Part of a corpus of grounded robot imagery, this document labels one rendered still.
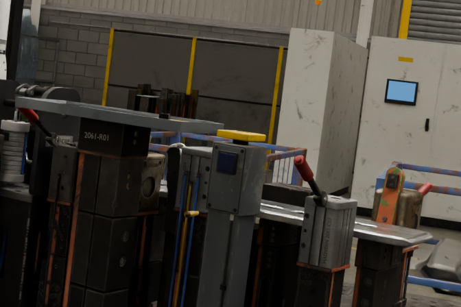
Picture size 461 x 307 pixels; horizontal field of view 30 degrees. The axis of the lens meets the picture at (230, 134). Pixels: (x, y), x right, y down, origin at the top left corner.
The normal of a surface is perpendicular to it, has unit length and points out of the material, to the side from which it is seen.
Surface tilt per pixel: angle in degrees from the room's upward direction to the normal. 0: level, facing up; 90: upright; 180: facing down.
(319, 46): 90
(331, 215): 90
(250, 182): 90
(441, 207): 90
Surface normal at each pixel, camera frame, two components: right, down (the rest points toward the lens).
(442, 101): -0.25, 0.02
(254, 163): 0.85, 0.13
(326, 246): -0.51, -0.02
